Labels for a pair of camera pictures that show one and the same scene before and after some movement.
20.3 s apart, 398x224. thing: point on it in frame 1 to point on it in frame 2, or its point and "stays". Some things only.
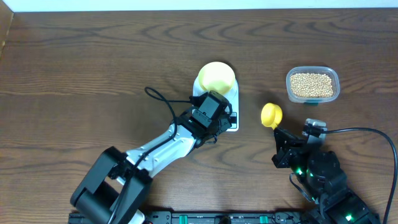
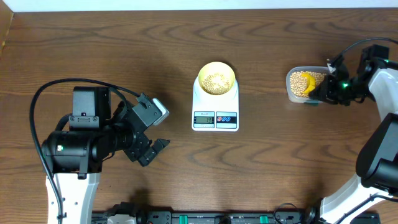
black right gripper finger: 283,139 to 325,90
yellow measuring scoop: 271,115 to 311,83
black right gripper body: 290,157 to 347,89
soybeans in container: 311,85 stays
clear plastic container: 312,84 stays
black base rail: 204,216 stays
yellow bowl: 216,76 stays
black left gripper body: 217,126 to 138,144
